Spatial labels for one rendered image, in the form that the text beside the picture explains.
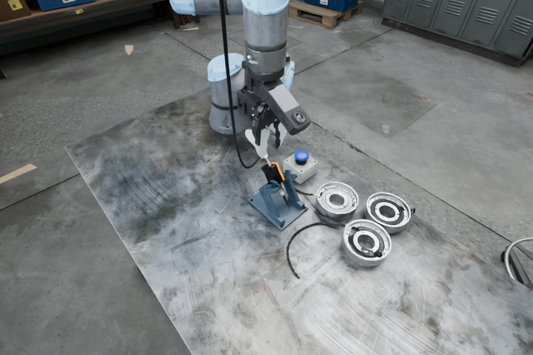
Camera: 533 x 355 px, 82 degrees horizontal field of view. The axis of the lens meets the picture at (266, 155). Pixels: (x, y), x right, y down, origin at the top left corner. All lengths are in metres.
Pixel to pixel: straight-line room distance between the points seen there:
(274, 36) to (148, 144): 0.65
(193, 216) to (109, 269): 1.03
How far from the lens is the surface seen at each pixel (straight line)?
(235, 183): 0.88
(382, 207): 0.85
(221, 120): 1.03
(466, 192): 2.26
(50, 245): 2.04
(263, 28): 0.54
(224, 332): 0.69
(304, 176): 0.87
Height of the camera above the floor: 1.45
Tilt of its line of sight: 43 degrees down
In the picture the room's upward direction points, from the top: straight up
